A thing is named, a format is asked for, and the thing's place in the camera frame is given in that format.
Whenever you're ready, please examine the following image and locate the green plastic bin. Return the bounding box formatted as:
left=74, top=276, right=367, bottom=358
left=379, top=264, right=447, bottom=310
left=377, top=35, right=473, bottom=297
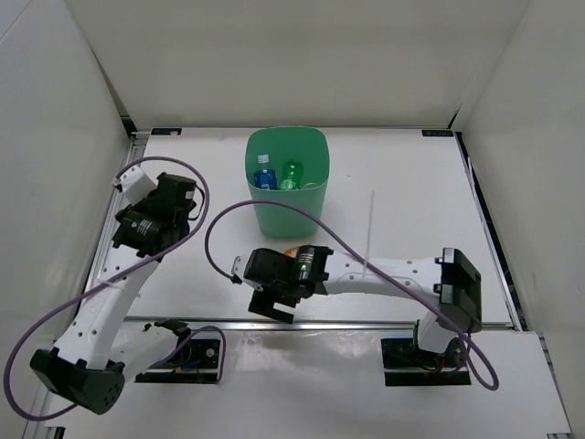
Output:
left=245, top=126, right=330, bottom=238

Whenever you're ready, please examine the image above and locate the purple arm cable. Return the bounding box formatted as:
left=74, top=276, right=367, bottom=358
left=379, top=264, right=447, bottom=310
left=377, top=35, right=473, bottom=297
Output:
left=2, top=155, right=229, bottom=422
left=204, top=200, right=500, bottom=391

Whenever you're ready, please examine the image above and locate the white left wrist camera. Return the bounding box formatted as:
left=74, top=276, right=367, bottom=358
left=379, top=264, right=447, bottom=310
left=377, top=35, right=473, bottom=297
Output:
left=112, top=165, right=156, bottom=205

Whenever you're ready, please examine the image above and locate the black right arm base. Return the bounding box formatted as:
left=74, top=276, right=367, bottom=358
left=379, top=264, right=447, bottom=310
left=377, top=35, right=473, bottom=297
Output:
left=380, top=338, right=472, bottom=387

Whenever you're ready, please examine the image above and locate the white cable tie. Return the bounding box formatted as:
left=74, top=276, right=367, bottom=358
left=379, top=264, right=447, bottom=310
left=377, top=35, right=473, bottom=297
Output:
left=361, top=190, right=376, bottom=281

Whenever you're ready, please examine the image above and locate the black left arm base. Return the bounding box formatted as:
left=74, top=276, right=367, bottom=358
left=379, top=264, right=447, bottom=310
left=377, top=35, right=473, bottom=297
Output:
left=134, top=327, right=227, bottom=385

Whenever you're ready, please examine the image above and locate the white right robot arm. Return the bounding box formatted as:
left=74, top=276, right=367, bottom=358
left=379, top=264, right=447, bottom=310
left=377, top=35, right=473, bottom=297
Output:
left=232, top=245, right=483, bottom=366

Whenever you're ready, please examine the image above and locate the blue label clear bottle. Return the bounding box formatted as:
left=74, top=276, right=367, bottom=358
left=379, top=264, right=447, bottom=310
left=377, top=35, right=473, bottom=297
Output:
left=253, top=154, right=278, bottom=190

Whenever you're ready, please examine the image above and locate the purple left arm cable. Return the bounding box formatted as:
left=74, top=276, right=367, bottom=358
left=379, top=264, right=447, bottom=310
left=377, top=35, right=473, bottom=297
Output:
left=2, top=155, right=229, bottom=422

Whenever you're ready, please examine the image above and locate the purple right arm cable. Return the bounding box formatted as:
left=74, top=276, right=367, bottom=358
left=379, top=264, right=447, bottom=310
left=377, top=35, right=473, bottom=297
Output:
left=204, top=200, right=500, bottom=391

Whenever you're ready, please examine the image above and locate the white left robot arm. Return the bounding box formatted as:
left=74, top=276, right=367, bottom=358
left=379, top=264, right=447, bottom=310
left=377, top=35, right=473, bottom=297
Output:
left=30, top=167, right=199, bottom=414

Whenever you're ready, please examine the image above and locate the orange plastic bottle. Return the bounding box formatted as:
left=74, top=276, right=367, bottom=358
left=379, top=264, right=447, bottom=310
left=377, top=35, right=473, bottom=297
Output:
left=284, top=247, right=299, bottom=257

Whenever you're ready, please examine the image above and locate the green plastic bottle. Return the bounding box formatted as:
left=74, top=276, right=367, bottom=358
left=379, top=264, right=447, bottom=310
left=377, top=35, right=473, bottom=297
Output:
left=279, top=160, right=304, bottom=190

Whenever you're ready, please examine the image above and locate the aluminium frame rail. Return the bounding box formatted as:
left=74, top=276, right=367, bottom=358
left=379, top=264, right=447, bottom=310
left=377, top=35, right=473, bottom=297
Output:
left=90, top=116, right=152, bottom=275

